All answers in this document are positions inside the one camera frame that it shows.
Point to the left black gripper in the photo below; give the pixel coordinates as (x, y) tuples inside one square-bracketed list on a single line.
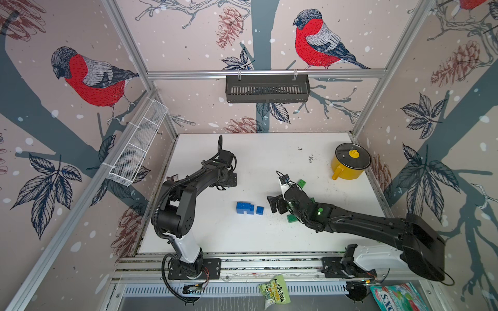
[(232, 181)]

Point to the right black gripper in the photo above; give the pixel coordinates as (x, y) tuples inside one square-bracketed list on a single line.
[(280, 200)]

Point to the blue long lego brick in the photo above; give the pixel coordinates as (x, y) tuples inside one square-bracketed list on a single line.
[(244, 208)]

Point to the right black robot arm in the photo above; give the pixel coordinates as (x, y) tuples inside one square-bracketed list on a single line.
[(421, 247)]

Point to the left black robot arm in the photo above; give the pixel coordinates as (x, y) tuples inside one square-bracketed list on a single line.
[(174, 214)]

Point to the green long lego brick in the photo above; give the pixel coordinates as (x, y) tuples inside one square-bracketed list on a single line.
[(291, 219)]

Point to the yellow pot with lid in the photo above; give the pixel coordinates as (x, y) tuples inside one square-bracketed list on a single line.
[(350, 161)]

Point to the green snack packet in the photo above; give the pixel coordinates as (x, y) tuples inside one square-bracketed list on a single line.
[(275, 292)]

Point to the colourful tissue packet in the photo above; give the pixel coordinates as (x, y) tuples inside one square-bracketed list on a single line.
[(403, 297)]

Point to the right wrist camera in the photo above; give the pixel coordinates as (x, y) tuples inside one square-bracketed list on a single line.
[(284, 183)]

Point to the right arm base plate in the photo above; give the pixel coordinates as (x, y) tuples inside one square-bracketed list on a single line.
[(333, 268)]

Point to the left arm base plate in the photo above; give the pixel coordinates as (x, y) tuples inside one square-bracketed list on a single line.
[(208, 269)]

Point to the black hanging wire basket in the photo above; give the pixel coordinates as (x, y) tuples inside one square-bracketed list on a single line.
[(267, 89)]

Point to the white wire mesh shelf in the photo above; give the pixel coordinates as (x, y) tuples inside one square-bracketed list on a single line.
[(126, 168)]

